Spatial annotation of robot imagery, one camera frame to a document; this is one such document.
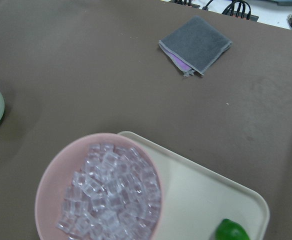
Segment grey folded cloth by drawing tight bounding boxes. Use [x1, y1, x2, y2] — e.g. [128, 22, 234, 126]
[158, 15, 233, 77]

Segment green lime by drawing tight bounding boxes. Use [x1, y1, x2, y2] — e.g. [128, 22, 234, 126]
[214, 218, 250, 240]

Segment pink bowl of ice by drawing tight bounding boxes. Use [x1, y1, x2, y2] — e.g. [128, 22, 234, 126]
[34, 132, 164, 240]

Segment cream plastic tray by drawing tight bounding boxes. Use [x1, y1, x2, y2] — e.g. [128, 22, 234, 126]
[119, 131, 270, 240]

